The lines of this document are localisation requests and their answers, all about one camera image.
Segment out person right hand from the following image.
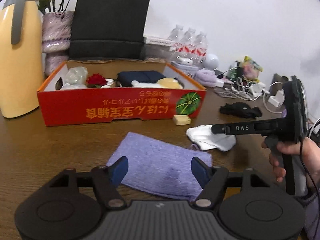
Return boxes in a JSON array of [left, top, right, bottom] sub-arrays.
[[269, 138, 320, 185]]

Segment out middle water bottle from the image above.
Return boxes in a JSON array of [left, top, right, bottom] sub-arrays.
[[179, 28, 196, 57]]

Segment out alpaca plush toy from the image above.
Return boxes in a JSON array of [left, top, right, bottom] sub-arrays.
[[131, 77, 183, 89]]

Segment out navy blue pouch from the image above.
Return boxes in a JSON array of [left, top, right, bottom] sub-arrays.
[[117, 70, 165, 87]]

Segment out white earbuds case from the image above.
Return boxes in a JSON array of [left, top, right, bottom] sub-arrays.
[[176, 57, 193, 66]]

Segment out water bottle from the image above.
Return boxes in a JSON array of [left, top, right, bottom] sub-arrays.
[[168, 24, 183, 61], [193, 31, 208, 64], [179, 28, 196, 57]]

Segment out green ball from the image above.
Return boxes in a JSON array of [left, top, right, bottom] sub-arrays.
[[65, 67, 88, 85]]

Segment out tangled white cables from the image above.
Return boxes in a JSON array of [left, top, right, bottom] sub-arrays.
[[216, 62, 286, 114]]

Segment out white round speaker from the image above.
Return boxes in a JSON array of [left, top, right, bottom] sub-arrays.
[[203, 54, 219, 70]]

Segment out dark coaster card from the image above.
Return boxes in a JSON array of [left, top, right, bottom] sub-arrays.
[[214, 89, 236, 99]]

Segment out yellow thermos jug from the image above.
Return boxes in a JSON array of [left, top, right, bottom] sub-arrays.
[[1, 0, 44, 118]]

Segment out left water bottle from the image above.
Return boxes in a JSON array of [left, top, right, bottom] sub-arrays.
[[168, 24, 183, 61]]

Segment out purple scrunchie towel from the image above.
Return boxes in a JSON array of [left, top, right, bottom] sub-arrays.
[[194, 68, 217, 88]]

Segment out white cloth bag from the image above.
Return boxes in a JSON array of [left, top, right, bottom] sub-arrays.
[[186, 125, 236, 152]]

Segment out translucent plastic container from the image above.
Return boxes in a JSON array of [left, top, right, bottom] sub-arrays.
[[61, 83, 88, 90]]

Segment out white round jar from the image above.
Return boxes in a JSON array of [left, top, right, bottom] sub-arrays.
[[106, 79, 114, 86]]

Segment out purple tissue pack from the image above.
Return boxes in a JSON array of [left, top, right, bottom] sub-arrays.
[[281, 109, 287, 118]]

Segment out right water bottle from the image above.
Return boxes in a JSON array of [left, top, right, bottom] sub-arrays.
[[193, 31, 208, 64]]

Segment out black paper bag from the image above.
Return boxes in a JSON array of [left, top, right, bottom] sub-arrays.
[[69, 0, 150, 61]]

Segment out purple ribbed vase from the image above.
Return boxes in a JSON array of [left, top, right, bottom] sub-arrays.
[[42, 11, 74, 76]]

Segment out red cardboard box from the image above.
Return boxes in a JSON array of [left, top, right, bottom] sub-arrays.
[[37, 60, 206, 126]]

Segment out decorated tin box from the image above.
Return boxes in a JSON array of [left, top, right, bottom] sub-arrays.
[[171, 61, 199, 78]]

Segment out purple cloth pouch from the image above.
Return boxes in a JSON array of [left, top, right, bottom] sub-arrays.
[[107, 132, 212, 200]]

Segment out black glove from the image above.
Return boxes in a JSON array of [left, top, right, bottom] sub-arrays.
[[219, 102, 262, 119]]

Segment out clear container with white lid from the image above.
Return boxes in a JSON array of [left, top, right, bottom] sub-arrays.
[[142, 36, 174, 60]]

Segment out snack packet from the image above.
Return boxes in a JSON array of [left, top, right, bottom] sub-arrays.
[[242, 56, 263, 81]]

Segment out red flower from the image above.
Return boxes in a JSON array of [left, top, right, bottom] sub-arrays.
[[86, 73, 107, 88]]

